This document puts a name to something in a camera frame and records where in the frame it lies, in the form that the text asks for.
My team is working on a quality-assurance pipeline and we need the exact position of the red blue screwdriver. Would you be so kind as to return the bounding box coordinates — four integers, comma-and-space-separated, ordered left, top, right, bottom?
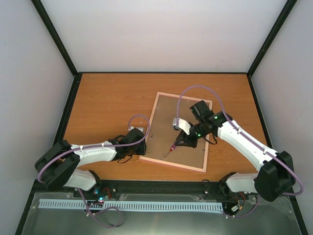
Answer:
161, 144, 176, 161

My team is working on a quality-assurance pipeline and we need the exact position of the pink wooden photo frame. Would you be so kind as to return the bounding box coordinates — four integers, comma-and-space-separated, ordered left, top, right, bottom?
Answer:
139, 92, 209, 172

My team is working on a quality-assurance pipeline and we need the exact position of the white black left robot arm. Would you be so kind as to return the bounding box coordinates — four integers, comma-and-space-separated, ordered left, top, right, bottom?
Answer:
35, 127, 146, 197

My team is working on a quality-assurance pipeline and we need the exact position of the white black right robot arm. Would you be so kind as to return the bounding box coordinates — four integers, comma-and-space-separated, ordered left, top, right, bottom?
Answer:
172, 100, 296, 202

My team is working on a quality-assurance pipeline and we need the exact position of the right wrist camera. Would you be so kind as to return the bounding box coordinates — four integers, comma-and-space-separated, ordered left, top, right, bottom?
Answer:
172, 117, 191, 135

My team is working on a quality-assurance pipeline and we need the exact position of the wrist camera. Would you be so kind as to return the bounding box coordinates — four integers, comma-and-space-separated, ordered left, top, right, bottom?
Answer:
128, 126, 144, 133
172, 117, 191, 135

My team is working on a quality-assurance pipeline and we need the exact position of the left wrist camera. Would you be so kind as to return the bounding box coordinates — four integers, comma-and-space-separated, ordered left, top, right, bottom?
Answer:
128, 126, 144, 133

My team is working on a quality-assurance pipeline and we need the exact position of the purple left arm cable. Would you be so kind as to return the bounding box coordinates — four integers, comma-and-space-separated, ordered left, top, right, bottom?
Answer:
36, 115, 150, 228

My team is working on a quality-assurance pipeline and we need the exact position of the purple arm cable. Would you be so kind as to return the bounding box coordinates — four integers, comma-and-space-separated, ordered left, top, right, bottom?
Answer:
36, 115, 150, 228
176, 85, 305, 218

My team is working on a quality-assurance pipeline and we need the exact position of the light blue cable duct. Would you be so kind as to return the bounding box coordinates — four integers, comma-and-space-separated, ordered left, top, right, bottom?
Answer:
38, 199, 223, 213

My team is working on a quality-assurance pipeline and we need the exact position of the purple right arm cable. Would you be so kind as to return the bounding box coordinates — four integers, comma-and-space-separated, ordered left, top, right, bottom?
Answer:
176, 85, 305, 218

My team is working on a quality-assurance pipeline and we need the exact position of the black enclosure frame post right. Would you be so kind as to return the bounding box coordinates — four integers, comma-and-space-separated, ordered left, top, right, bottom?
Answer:
246, 0, 297, 78

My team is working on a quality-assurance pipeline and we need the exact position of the black enclosure frame post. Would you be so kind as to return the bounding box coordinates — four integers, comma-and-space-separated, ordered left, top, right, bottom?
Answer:
246, 0, 297, 78
31, 0, 78, 77

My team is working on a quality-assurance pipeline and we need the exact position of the black enclosure frame post left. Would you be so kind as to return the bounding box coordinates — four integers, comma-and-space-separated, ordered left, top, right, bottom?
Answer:
31, 0, 78, 77

